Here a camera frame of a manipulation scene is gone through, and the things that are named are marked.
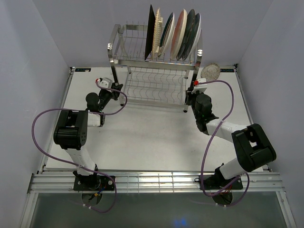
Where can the pink cream floral plate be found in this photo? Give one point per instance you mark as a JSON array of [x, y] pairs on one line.
[[178, 34]]

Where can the aluminium front frame rail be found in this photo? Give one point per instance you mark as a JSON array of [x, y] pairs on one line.
[[149, 182]]

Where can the white plate green red rim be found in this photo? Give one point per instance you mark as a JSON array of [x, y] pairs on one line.
[[167, 34]]

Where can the steel two-tier dish rack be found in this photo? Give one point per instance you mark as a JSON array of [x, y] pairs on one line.
[[159, 82]]

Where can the speckled grey round plate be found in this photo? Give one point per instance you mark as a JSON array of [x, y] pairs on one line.
[[210, 72]]

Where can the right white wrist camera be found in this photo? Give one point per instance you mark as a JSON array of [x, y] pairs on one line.
[[199, 86]]

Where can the white plate teal lettered rim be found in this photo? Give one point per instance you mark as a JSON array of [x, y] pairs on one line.
[[194, 37]]

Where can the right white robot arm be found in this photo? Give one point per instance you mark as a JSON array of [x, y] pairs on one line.
[[252, 146]]

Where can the green black square plate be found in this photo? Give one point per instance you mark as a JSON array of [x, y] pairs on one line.
[[150, 33]]

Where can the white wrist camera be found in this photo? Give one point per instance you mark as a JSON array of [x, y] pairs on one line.
[[199, 86], [103, 83]]

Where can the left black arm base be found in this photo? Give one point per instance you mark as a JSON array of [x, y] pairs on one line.
[[93, 183]]

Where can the left blue table label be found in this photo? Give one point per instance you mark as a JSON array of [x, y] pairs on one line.
[[82, 69]]

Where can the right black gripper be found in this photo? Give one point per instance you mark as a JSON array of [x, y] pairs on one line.
[[189, 96]]

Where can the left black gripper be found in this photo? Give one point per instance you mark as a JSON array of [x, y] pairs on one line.
[[115, 95]]

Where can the right blue table label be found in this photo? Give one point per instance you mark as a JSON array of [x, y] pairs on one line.
[[227, 70]]

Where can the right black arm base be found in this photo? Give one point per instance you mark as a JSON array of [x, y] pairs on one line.
[[210, 183]]

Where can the blue table label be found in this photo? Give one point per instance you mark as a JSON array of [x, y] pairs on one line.
[[82, 69], [227, 70]]

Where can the dark blue round plate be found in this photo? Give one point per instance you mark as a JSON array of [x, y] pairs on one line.
[[188, 28]]

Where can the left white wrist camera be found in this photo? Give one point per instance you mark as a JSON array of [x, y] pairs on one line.
[[103, 83]]

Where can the yellow woven square plate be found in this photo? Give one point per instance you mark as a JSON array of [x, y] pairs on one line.
[[157, 35]]

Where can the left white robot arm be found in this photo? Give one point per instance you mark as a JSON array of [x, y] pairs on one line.
[[71, 129]]

